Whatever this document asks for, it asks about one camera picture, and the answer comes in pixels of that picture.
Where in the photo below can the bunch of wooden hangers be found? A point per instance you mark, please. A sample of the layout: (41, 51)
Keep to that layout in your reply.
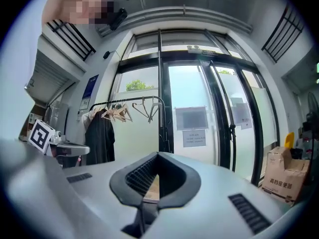
(119, 113)

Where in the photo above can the white paper notice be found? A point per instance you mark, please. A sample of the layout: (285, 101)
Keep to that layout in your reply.
(194, 138)

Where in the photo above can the grey poster on door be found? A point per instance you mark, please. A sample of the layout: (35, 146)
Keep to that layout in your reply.
(192, 118)

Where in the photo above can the small black wall device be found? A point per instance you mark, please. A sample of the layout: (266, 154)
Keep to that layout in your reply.
(107, 54)

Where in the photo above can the blue wall poster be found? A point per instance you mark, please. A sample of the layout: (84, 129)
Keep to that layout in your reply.
(90, 88)

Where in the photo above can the black framed glass door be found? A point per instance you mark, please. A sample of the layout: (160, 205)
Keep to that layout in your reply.
(164, 83)

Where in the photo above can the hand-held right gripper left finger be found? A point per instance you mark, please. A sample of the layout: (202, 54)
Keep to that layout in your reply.
(124, 187)

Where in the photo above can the white emergency light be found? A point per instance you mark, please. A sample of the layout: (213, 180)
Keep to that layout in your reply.
(193, 49)

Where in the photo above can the black metal coat stand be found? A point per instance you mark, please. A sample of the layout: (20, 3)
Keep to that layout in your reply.
(139, 99)

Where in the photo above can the person's head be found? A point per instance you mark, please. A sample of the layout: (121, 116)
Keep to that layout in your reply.
(74, 4)

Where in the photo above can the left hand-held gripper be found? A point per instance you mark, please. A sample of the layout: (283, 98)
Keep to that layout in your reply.
(40, 136)

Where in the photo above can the grey clothes hanger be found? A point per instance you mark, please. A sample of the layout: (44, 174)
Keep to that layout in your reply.
(152, 113)

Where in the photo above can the grey ceiling pipe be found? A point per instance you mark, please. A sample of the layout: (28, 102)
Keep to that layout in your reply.
(187, 12)

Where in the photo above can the black head-mounted camera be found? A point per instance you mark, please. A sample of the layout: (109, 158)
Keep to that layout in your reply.
(119, 19)

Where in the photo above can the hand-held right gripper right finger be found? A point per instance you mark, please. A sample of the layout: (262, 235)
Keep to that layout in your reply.
(184, 183)

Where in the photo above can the white papers on glass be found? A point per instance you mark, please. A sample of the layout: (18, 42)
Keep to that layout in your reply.
(243, 113)

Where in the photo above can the black metal railing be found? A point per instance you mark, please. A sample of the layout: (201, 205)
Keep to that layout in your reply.
(72, 37)
(284, 34)

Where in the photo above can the yellow floor sign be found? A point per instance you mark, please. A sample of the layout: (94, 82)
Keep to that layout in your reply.
(289, 139)

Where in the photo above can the white hanging garment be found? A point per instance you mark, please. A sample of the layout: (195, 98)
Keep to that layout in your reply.
(86, 119)

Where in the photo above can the brown cardboard box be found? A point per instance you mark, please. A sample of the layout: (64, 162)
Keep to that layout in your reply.
(284, 178)

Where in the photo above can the brown clothes hanger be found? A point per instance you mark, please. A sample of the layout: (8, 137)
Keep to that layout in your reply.
(143, 111)

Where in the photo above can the black hanging coat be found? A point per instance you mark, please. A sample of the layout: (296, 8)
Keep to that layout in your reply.
(99, 138)

